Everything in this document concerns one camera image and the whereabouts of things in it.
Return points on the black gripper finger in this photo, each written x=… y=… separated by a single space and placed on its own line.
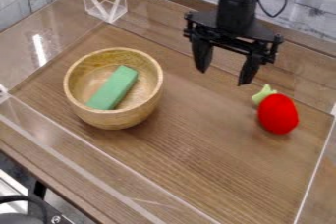
x=249 y=69
x=201 y=49

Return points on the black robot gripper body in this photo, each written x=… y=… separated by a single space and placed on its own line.
x=229 y=27

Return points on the green rectangular block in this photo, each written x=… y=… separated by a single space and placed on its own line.
x=113 y=89

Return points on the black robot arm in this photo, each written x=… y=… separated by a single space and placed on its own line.
x=231 y=28

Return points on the brown wooden bowl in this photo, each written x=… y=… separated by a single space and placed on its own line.
x=88 y=73

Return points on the red plush strawberry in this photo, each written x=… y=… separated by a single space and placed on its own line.
x=276 y=111

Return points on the clear acrylic corner bracket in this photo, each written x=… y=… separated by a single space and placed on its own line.
x=105 y=10

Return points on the clear acrylic tray wall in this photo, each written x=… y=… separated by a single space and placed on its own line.
x=111 y=192

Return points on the black table frame leg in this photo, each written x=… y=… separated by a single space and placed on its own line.
x=41 y=209

